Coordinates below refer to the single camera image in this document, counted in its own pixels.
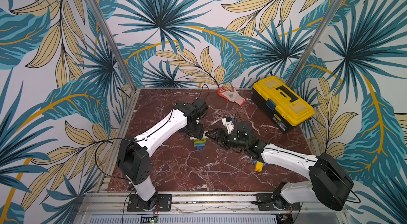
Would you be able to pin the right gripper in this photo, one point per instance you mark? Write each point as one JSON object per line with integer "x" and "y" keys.
{"x": 225, "y": 134}

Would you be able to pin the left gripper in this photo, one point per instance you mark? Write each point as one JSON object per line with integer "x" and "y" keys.
{"x": 198, "y": 133}

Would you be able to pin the cream square brick large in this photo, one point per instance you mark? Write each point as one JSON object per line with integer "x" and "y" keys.
{"x": 205, "y": 134}

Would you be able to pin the light green long brick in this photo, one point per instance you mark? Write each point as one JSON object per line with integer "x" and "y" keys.
{"x": 199, "y": 144}
{"x": 199, "y": 140}

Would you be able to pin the yellow square brick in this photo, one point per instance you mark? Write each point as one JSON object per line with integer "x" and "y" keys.
{"x": 259, "y": 166}

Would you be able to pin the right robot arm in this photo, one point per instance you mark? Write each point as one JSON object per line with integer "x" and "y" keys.
{"x": 326, "y": 181}

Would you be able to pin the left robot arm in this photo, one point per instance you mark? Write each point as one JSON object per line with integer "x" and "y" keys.
{"x": 134, "y": 157}

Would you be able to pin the red white work glove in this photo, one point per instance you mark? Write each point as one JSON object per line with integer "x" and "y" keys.
{"x": 231, "y": 95}

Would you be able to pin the yellow black toolbox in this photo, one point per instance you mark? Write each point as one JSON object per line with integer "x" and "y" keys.
{"x": 281, "y": 104}

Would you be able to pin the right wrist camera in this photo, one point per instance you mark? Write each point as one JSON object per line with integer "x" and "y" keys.
{"x": 228, "y": 124}

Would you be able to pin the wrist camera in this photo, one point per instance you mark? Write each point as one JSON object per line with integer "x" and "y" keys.
{"x": 201, "y": 107}
{"x": 228, "y": 124}

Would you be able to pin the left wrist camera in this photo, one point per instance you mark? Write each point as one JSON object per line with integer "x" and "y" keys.
{"x": 201, "y": 107}

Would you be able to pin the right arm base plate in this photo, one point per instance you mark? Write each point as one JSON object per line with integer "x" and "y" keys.
{"x": 270, "y": 202}

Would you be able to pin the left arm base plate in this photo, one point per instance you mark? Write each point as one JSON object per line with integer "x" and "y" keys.
{"x": 160, "y": 202}

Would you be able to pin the aluminium front rail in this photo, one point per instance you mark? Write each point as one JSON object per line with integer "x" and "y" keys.
{"x": 202, "y": 208}

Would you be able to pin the left aluminium post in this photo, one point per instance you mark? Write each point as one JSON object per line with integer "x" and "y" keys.
{"x": 100, "y": 19}

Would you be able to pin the aluminium post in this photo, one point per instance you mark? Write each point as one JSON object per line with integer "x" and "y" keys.
{"x": 330, "y": 13}
{"x": 100, "y": 19}

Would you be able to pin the right aluminium post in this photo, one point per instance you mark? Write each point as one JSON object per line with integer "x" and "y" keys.
{"x": 330, "y": 13}

